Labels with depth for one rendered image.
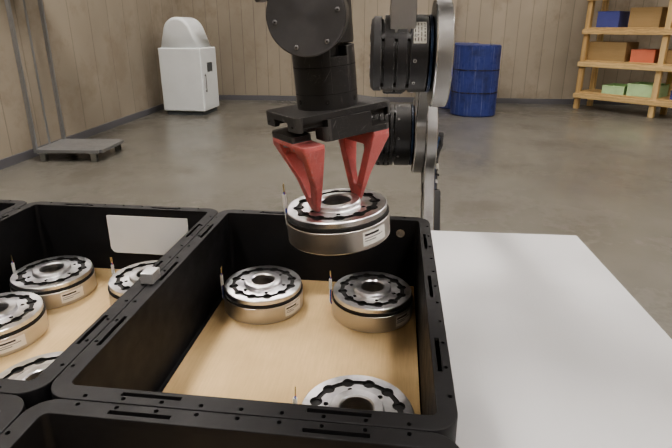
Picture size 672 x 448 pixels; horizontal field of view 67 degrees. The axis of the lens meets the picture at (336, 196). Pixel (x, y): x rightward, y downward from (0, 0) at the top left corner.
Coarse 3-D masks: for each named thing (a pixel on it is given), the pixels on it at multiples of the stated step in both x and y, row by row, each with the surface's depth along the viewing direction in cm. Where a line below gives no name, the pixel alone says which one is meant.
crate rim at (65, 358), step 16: (32, 208) 76; (64, 208) 76; (80, 208) 75; (96, 208) 75; (112, 208) 75; (128, 208) 74; (144, 208) 74; (160, 208) 75; (176, 208) 74; (192, 208) 74; (208, 208) 74; (0, 224) 69; (112, 304) 49; (96, 320) 46; (112, 320) 46; (80, 336) 44; (96, 336) 44; (64, 352) 41; (80, 352) 42; (48, 368) 39; (64, 368) 40; (0, 384) 38; (16, 384) 38; (32, 384) 38; (48, 384) 38; (32, 400) 37
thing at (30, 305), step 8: (0, 296) 64; (8, 296) 64; (16, 296) 64; (24, 296) 64; (32, 296) 63; (24, 304) 62; (32, 304) 62; (40, 304) 62; (16, 312) 60; (24, 312) 60; (32, 312) 60; (40, 312) 61; (0, 320) 58; (8, 320) 58; (16, 320) 59; (24, 320) 58; (32, 320) 59; (0, 328) 57; (8, 328) 57; (16, 328) 57
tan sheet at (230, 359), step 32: (320, 288) 72; (224, 320) 64; (288, 320) 64; (320, 320) 64; (192, 352) 58; (224, 352) 58; (256, 352) 58; (288, 352) 58; (320, 352) 58; (352, 352) 58; (384, 352) 58; (416, 352) 58; (192, 384) 53; (224, 384) 53; (256, 384) 53; (288, 384) 53; (416, 384) 53
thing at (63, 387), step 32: (416, 224) 70; (160, 288) 52; (128, 320) 46; (96, 352) 41; (448, 352) 41; (64, 384) 38; (448, 384) 38; (288, 416) 35; (320, 416) 35; (352, 416) 35; (384, 416) 35; (416, 416) 35; (448, 416) 35
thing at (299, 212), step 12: (324, 192) 55; (372, 192) 53; (300, 204) 53; (372, 204) 50; (384, 204) 50; (288, 216) 50; (300, 216) 48; (312, 216) 48; (324, 216) 48; (336, 216) 48; (348, 216) 48; (360, 216) 47; (372, 216) 47; (324, 228) 46; (336, 228) 46
